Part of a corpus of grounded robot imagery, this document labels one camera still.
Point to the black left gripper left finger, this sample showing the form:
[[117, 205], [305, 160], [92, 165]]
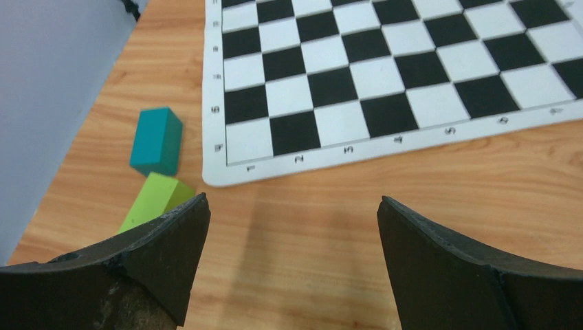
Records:
[[138, 279]]

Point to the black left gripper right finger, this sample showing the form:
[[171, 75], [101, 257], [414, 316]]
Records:
[[442, 279]]

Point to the green toy block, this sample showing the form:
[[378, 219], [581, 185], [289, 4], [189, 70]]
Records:
[[158, 195]]

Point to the teal toy block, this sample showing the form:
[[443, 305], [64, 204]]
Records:
[[157, 142]]

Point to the black white chessboard mat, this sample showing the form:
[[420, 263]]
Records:
[[293, 86]]

